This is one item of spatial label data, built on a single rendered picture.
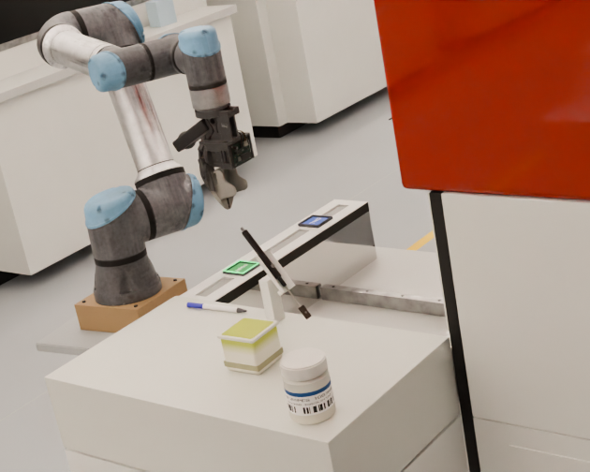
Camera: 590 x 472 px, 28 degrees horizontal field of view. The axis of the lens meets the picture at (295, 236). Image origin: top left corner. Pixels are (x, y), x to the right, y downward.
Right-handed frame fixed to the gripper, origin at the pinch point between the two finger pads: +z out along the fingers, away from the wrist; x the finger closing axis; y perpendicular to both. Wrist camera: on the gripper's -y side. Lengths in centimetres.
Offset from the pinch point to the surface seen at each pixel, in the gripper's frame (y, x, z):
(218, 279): -0.8, -5.5, 14.6
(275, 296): 25.5, -18.5, 9.2
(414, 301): 30.2, 17.0, 25.9
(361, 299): 16.7, 17.0, 27.2
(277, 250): 1.5, 11.2, 15.0
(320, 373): 55, -44, 6
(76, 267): -258, 161, 111
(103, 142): -256, 193, 61
